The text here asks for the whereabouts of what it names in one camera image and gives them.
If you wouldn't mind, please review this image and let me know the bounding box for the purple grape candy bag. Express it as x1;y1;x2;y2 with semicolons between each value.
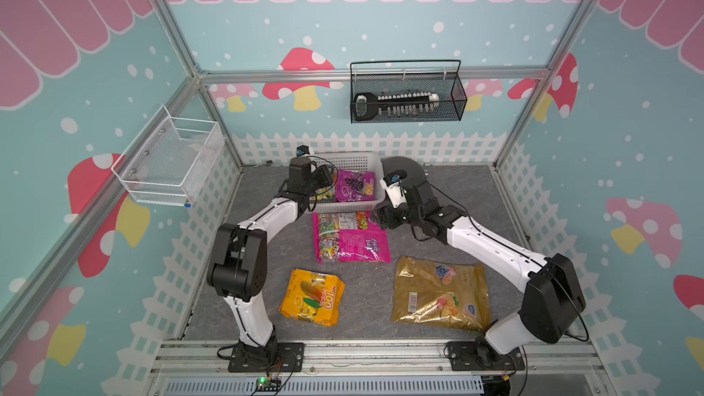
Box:
335;170;375;203

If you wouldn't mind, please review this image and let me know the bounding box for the white plastic perforated basket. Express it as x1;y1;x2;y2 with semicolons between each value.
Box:
311;152;386;213

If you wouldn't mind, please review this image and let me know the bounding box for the yellow mango candy bag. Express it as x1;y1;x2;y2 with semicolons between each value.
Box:
280;269;346;327

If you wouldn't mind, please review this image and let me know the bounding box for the green Fox's candy bag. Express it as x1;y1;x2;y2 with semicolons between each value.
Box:
313;184;336;204

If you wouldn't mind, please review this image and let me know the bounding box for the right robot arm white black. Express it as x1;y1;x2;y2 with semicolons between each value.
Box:
375;176;586;362

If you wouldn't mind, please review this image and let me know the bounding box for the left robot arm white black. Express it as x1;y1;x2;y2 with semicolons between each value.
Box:
206;156;337;357

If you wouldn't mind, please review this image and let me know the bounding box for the large pink mixed candy bag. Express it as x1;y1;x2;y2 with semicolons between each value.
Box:
313;212;392;264

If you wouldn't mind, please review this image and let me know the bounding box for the large gold candy bag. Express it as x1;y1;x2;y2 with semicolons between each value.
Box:
392;256;491;332

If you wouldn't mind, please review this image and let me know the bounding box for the black white brush tool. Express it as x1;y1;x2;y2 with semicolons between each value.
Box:
351;93;440;121

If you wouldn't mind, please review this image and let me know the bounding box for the small green circuit board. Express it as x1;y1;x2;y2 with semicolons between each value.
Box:
253;377;285;394

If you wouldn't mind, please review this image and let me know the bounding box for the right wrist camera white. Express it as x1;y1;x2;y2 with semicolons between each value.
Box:
381;170;407;208

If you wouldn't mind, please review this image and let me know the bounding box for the black wire wall basket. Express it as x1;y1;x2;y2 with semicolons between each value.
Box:
349;60;468;124

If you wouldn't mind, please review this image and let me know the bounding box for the white wire wall basket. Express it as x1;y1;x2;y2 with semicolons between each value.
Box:
111;106;225;208

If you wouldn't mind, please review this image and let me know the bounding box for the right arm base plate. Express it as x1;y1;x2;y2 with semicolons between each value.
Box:
443;340;525;375

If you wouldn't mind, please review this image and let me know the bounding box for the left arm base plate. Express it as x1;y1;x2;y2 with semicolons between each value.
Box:
227;342;305;373

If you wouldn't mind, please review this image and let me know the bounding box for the aluminium front rail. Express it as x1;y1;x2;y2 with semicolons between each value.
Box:
148;338;606;378

